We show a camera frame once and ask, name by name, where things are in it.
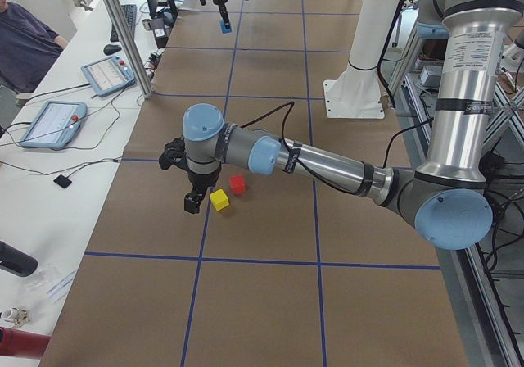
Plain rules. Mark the blue wooden block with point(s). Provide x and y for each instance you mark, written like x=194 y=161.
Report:
x=225 y=28

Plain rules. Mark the yellow wooden block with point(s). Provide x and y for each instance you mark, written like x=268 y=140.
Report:
x=219 y=199

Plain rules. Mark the red wooden block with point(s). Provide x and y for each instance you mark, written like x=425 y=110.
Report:
x=237 y=184

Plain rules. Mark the black power adapter box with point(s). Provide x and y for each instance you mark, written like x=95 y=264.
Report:
x=157 y=27

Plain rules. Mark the black computer mouse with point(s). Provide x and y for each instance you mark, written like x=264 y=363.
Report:
x=111 y=48

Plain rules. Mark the far teach pendant tablet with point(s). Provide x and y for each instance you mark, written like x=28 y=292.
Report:
x=108 y=75

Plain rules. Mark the teach pendant tablet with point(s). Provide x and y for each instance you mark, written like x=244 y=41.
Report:
x=55 y=125
x=108 y=75

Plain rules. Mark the small black square pad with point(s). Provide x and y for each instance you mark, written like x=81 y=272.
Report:
x=62 y=181

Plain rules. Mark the near teach pendant tablet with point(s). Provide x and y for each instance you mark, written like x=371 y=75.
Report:
x=55 y=125

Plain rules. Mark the black cylinder on desk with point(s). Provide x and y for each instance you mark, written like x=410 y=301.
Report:
x=17 y=262

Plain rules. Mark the seated person in navy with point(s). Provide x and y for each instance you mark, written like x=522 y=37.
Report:
x=29 y=48

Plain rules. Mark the red cylinder on desk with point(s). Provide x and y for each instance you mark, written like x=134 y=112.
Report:
x=22 y=344

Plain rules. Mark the aluminium frame post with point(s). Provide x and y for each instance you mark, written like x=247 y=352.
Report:
x=127 y=39

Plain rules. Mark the aluminium truss frame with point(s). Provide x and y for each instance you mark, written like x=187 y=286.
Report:
x=469 y=215

